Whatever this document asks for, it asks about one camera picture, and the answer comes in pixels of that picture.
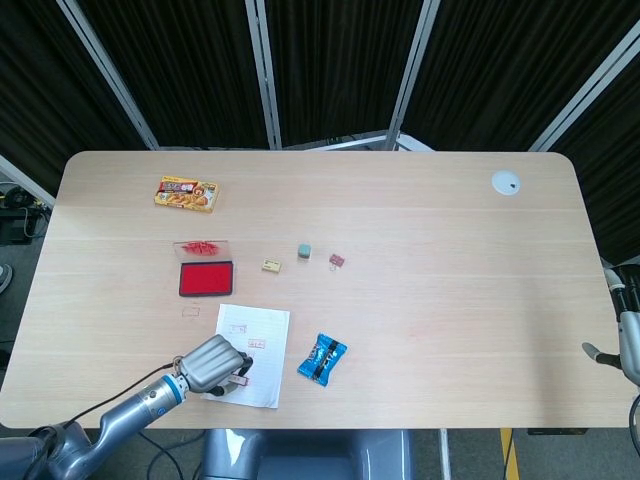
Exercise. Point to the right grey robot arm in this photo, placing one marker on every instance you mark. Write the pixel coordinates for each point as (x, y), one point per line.
(636, 410)

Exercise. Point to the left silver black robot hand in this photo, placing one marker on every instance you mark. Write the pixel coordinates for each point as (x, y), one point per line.
(212, 362)

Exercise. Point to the yellow curry food box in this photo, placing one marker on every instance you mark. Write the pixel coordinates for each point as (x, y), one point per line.
(187, 195)

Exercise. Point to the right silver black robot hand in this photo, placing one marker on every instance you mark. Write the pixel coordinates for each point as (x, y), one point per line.
(631, 340)

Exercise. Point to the black curtain panel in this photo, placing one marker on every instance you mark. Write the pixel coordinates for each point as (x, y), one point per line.
(340, 65)
(190, 70)
(505, 70)
(610, 175)
(40, 90)

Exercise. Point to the white lined paper notebook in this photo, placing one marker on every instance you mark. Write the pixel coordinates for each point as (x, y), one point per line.
(265, 370)

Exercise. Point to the red ink pad clear lid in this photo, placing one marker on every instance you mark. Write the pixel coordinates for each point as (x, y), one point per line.
(206, 279)

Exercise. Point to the blue snack packet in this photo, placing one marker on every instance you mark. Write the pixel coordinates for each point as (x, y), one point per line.
(322, 359)

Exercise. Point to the pink binder clip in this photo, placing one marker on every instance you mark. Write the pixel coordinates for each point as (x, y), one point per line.
(337, 259)

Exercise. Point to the grey robot torso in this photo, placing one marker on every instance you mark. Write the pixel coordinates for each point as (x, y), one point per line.
(310, 455)

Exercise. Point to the green cube eraser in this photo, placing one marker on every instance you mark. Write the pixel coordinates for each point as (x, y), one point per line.
(304, 251)

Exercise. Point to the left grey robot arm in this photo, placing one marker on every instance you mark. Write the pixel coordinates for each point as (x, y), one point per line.
(130, 410)

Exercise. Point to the yellow floor tape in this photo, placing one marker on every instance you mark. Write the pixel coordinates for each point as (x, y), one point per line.
(510, 455)

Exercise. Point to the grey metal partition post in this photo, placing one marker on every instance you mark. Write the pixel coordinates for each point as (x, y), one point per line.
(25, 177)
(585, 95)
(265, 75)
(412, 75)
(107, 75)

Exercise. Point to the small red stamp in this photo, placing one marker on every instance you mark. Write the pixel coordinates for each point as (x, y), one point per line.
(240, 381)

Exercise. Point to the white table leg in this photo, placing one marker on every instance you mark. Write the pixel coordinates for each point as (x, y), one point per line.
(444, 452)

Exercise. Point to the beige eraser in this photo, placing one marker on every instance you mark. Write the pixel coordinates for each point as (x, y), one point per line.
(271, 266)

